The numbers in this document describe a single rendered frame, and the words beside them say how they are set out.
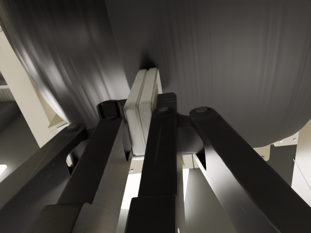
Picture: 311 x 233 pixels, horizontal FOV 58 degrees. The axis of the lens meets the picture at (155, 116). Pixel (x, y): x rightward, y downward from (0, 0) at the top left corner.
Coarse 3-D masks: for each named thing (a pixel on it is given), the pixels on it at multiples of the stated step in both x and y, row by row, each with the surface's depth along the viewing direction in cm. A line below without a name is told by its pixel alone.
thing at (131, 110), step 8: (144, 72) 19; (136, 80) 18; (144, 80) 18; (136, 88) 17; (128, 96) 16; (136, 96) 15; (128, 104) 14; (136, 104) 15; (128, 112) 14; (136, 112) 14; (128, 120) 14; (136, 120) 14; (136, 128) 15; (136, 136) 15; (136, 144) 15; (144, 144) 15; (136, 152) 15; (144, 152) 15
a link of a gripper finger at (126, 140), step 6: (120, 102) 17; (126, 126) 14; (90, 132) 14; (126, 132) 14; (126, 138) 14; (84, 144) 13; (126, 144) 14; (78, 150) 14; (126, 150) 14; (72, 156) 14; (78, 156) 14; (72, 162) 14
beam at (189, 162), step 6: (258, 150) 83; (264, 150) 83; (186, 156) 86; (192, 156) 85; (264, 156) 84; (132, 162) 88; (138, 162) 88; (186, 162) 87; (192, 162) 87; (132, 168) 89; (138, 168) 89; (186, 168) 89
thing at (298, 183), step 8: (304, 128) 59; (304, 136) 60; (304, 144) 60; (296, 152) 65; (304, 152) 61; (296, 160) 66; (304, 160) 61; (296, 168) 67; (304, 168) 62; (296, 176) 67; (304, 176) 62; (296, 184) 68; (304, 184) 63; (304, 192) 64; (304, 200) 64
